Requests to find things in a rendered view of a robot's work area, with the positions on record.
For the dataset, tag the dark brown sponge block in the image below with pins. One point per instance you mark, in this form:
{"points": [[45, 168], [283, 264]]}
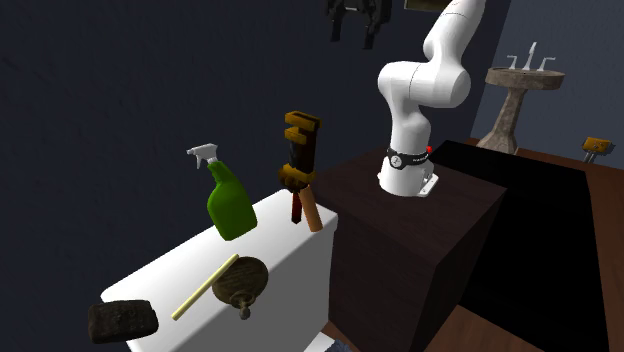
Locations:
{"points": [[122, 322]]}

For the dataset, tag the framed wall picture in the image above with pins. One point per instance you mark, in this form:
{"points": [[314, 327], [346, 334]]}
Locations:
{"points": [[424, 4]]}

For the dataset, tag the brown pipe wrench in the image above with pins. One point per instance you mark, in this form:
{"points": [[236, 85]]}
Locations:
{"points": [[302, 151]]}

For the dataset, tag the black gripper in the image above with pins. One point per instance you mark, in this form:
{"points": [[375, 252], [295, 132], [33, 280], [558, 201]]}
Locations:
{"points": [[378, 8]]}

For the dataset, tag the green spray bottle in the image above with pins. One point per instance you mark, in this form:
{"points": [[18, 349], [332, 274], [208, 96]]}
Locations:
{"points": [[229, 207]]}

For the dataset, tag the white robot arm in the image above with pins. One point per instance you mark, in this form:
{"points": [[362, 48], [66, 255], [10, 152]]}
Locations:
{"points": [[412, 126]]}

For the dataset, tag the yellow toilet paper holder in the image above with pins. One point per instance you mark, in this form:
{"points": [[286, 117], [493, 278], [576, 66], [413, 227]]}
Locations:
{"points": [[597, 145]]}

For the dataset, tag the dark brown robot stand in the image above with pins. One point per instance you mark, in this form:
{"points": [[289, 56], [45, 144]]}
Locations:
{"points": [[390, 253]]}

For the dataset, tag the stone pedestal sink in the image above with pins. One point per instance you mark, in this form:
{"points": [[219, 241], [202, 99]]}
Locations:
{"points": [[509, 112]]}

